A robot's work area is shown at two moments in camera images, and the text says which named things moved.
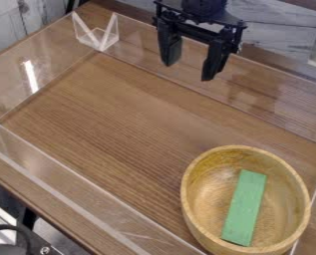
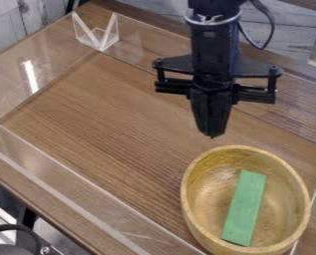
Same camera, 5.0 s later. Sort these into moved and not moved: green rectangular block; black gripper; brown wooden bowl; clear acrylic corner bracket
Moved: black gripper
Not moved: clear acrylic corner bracket; brown wooden bowl; green rectangular block
